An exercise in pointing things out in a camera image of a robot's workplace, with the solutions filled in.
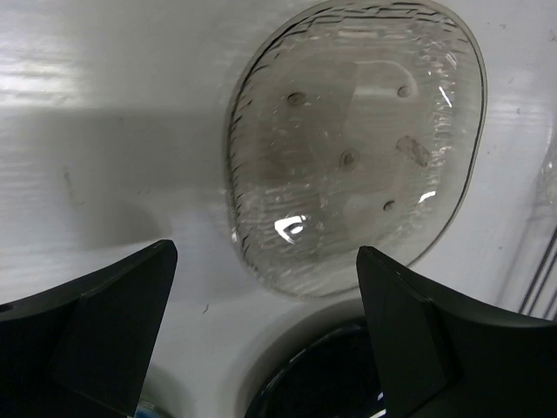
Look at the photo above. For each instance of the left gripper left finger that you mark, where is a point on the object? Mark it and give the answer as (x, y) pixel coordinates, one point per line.
(82, 349)

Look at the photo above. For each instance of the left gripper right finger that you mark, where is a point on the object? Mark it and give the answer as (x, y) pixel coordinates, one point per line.
(440, 353)

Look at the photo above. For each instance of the metal wire dish rack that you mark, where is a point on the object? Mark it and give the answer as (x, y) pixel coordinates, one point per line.
(538, 250)

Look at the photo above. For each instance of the black glossy plate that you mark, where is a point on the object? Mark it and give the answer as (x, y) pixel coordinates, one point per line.
(334, 375)

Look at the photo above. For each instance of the clear square glass plate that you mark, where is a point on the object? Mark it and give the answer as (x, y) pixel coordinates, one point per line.
(355, 123)

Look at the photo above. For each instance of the blue white patterned plate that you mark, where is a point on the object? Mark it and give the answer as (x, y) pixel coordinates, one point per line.
(146, 409)

